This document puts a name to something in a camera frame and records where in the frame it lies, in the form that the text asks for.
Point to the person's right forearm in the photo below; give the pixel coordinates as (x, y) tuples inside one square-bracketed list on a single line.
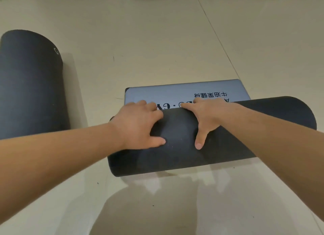
[(283, 146)]

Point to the person's right hand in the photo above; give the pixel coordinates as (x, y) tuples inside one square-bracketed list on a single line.
[(215, 113)]

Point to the person's left forearm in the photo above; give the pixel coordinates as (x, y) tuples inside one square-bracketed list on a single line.
[(50, 166)]

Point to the blue-grey yoga mat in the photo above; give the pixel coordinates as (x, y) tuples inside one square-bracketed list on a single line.
[(265, 121), (30, 90)]

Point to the person's left hand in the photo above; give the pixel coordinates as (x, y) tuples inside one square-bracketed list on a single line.
[(134, 126)]

